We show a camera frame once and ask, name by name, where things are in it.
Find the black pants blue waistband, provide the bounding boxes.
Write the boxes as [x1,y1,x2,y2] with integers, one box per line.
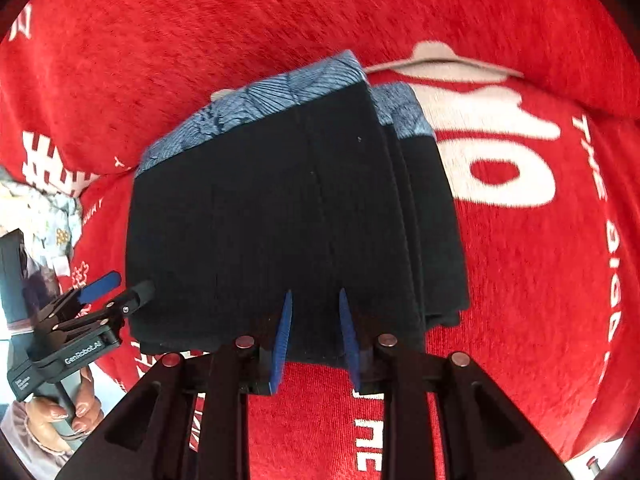
[126,52,469,366]

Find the person's left forearm sleeve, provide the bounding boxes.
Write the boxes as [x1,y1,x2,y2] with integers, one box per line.
[1,402,73,480]

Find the person's left hand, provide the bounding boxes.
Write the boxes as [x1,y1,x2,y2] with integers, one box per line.
[26,367,104,453]

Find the light floral patterned cloth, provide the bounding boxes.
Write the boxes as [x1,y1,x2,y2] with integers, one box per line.
[0,168,82,276]

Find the red pillow white characters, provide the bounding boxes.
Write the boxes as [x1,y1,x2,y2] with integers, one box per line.
[1,0,639,177]

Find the red bedspread white characters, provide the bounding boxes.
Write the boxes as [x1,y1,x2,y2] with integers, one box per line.
[70,62,639,479]

